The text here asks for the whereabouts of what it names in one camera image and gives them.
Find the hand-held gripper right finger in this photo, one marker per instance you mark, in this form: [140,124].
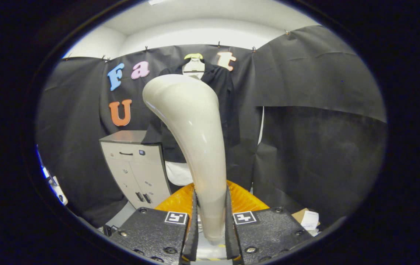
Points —
[232,239]

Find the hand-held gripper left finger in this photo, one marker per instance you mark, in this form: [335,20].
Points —
[191,239]

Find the white shirt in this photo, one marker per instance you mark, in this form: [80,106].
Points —
[178,173]

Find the cream garment steamer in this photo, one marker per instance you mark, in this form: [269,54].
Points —
[191,125]

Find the black suit jacket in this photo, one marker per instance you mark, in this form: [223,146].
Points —
[228,110]

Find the cardboard box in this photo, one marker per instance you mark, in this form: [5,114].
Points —
[307,221]

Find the grey cabinet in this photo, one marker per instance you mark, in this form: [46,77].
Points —
[136,173]

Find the cream plastic hanger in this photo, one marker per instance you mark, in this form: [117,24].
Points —
[193,66]

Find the black backdrop cloth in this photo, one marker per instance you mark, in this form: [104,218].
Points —
[305,73]

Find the row of black cloth clips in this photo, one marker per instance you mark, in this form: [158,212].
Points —
[146,48]

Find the large ceiling light panel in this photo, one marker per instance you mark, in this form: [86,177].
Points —
[156,2]

